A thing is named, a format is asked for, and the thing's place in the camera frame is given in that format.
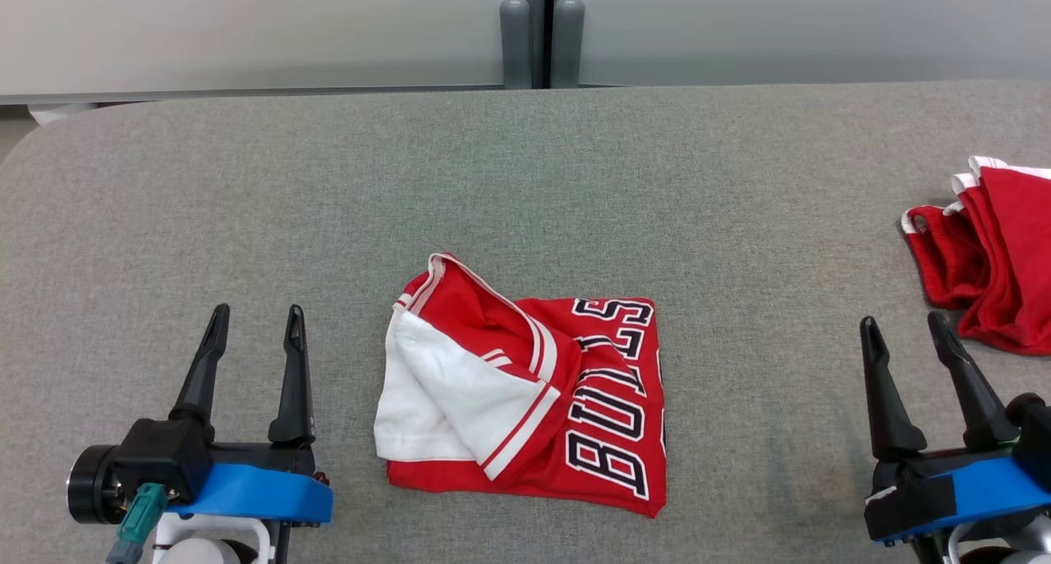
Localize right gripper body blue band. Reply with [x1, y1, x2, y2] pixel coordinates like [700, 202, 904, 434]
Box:
[864, 442, 1051, 544]

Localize red white Bulls jersey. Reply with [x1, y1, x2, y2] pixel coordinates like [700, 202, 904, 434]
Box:
[374, 252, 668, 520]

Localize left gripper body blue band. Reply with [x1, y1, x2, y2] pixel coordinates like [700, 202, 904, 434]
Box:
[67, 441, 334, 525]

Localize red Bulls 23 shorts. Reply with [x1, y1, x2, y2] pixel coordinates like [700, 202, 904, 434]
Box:
[901, 155, 1051, 357]

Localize grey partition post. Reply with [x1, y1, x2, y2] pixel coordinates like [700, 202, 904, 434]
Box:
[552, 0, 585, 89]
[499, 0, 533, 89]

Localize black left cable teal plug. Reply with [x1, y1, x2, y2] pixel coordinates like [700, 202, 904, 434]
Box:
[105, 482, 169, 564]

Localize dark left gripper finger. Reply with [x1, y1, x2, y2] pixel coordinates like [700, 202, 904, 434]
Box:
[268, 305, 316, 446]
[168, 304, 231, 442]

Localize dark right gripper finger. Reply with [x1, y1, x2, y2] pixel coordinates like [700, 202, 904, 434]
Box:
[928, 311, 1021, 450]
[860, 316, 929, 460]

